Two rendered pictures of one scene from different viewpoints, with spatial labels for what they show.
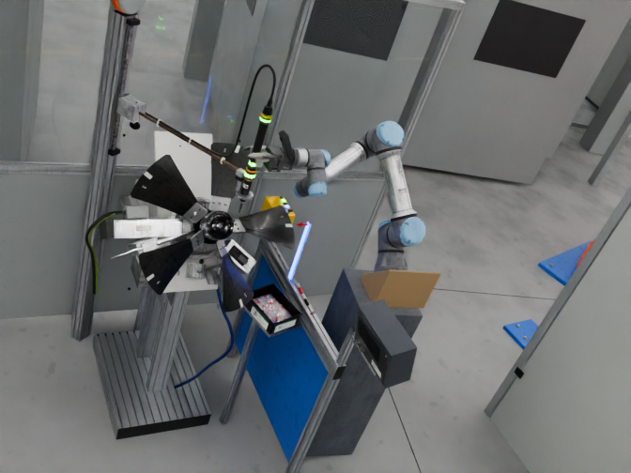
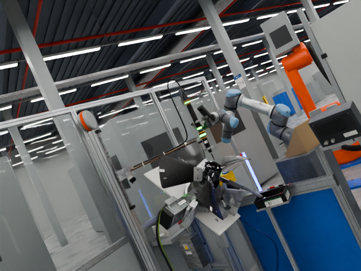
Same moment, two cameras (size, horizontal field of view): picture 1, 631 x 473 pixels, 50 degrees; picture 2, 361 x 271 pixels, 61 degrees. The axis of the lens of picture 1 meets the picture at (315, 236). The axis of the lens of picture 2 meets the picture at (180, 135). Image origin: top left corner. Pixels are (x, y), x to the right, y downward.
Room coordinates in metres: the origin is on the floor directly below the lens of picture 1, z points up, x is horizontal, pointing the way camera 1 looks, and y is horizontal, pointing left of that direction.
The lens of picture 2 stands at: (0.28, 0.84, 1.44)
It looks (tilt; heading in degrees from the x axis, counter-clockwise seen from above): 2 degrees up; 350
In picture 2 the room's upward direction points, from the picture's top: 25 degrees counter-clockwise
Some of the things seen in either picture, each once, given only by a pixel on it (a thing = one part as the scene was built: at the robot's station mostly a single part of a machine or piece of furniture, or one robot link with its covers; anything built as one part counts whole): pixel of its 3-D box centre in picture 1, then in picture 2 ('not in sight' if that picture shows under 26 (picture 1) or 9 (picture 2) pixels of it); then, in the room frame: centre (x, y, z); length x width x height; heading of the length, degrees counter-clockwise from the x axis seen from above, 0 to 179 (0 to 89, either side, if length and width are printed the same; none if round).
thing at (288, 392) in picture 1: (277, 355); (296, 239); (2.47, -0.02, 0.45); 0.82 x 0.01 x 0.66; 36
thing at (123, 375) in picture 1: (149, 378); not in sight; (2.42, 0.55, 0.04); 0.62 x 0.46 x 0.08; 36
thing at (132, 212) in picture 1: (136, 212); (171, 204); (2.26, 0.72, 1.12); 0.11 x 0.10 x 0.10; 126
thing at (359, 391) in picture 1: (347, 367); (329, 211); (2.51, -0.37, 0.50); 0.30 x 0.30 x 1.00; 26
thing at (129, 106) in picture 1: (130, 107); (124, 173); (2.54, 0.92, 1.42); 0.10 x 0.07 x 0.08; 71
